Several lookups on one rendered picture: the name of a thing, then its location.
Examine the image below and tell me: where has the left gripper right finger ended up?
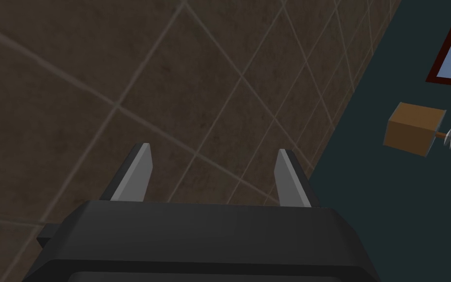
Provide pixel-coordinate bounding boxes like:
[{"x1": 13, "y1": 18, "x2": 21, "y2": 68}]
[{"x1": 273, "y1": 148, "x2": 321, "y2": 208}]

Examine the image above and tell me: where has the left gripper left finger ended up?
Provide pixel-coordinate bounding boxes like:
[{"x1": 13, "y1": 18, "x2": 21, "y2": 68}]
[{"x1": 98, "y1": 142, "x2": 154, "y2": 203}]

